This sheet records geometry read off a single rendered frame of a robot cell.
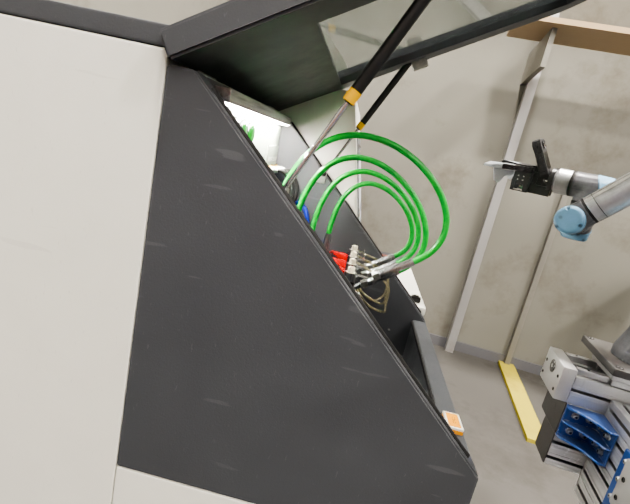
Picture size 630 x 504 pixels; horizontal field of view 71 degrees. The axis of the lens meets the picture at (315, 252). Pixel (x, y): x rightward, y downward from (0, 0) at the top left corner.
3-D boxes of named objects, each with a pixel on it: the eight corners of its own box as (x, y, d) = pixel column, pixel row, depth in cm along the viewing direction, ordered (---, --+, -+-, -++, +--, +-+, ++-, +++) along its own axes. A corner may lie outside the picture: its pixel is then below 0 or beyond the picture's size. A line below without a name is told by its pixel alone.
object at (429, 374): (446, 539, 76) (473, 461, 72) (420, 532, 76) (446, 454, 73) (411, 369, 136) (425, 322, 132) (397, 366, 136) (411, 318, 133)
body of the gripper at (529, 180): (506, 188, 140) (547, 197, 132) (514, 161, 137) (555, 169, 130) (514, 186, 145) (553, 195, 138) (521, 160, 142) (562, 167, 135)
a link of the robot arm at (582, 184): (606, 207, 123) (617, 176, 121) (563, 198, 129) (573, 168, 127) (609, 208, 129) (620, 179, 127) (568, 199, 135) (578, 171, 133)
